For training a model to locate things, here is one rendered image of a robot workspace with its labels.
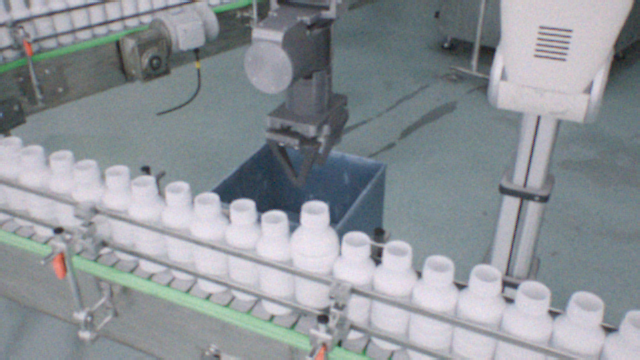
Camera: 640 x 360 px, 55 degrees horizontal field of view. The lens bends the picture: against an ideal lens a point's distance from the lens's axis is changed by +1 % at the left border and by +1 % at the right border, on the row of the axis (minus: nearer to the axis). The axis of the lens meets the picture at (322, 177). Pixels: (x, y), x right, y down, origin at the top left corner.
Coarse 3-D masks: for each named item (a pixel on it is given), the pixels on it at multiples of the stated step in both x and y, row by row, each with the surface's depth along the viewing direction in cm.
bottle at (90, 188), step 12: (84, 168) 102; (96, 168) 101; (84, 180) 100; (96, 180) 101; (72, 192) 102; (84, 192) 101; (96, 192) 101; (96, 204) 102; (96, 216) 103; (108, 228) 105; (108, 240) 106; (108, 252) 107
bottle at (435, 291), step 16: (432, 256) 81; (432, 272) 78; (448, 272) 78; (416, 288) 81; (432, 288) 79; (448, 288) 80; (416, 304) 81; (432, 304) 79; (448, 304) 79; (416, 320) 82; (432, 320) 80; (416, 336) 83; (432, 336) 82; (448, 336) 83; (416, 352) 85; (448, 352) 85
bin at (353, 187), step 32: (256, 160) 150; (352, 160) 147; (224, 192) 139; (256, 192) 153; (288, 192) 161; (320, 192) 157; (352, 192) 152; (384, 192) 148; (288, 224) 124; (352, 224) 130
